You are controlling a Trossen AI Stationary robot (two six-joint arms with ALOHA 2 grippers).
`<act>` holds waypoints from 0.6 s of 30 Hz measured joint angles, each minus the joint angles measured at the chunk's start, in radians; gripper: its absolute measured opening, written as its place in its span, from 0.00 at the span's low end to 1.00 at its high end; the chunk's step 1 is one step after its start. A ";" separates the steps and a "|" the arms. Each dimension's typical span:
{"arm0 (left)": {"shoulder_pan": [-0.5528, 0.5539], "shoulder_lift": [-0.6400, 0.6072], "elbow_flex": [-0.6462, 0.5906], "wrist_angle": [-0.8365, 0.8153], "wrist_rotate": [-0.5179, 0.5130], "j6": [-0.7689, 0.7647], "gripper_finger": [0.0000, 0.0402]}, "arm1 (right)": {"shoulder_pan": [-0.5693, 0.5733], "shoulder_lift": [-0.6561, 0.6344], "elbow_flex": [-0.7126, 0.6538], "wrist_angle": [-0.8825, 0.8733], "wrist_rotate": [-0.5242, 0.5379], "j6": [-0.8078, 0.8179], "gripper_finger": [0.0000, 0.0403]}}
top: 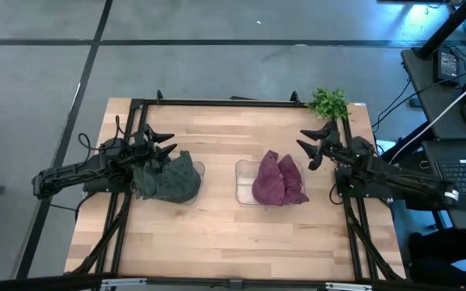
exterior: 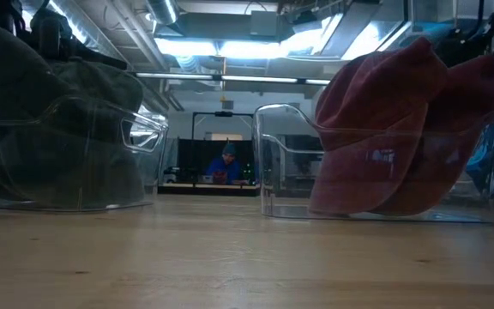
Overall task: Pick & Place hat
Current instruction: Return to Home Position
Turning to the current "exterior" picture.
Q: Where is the grey ceiling box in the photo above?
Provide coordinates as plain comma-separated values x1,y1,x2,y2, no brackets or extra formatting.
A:
250,10,279,38

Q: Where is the silver ventilation duct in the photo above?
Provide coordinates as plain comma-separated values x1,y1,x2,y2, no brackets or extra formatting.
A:
146,0,179,26

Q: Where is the long ceiling light tube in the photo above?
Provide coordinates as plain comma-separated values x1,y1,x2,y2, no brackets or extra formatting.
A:
135,71,332,86

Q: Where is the dark green cap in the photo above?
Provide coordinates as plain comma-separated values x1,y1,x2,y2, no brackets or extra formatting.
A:
47,58,145,130
0,128,148,208
0,25,76,203

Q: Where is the black workstation frame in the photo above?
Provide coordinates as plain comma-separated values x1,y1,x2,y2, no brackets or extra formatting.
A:
191,111,256,186

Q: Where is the person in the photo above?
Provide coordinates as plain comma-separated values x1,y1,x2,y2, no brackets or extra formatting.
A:
206,142,243,185

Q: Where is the clear plastic bin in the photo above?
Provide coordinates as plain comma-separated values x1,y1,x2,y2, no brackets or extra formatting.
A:
0,96,170,214
251,102,494,224

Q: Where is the wooden workstation table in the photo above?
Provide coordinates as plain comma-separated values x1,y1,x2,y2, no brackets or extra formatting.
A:
157,182,260,197

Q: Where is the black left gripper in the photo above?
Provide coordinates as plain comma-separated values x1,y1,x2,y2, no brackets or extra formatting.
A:
30,8,129,70

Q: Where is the maroon cap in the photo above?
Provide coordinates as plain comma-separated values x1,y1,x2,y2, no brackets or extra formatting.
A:
370,53,494,217
309,36,449,215

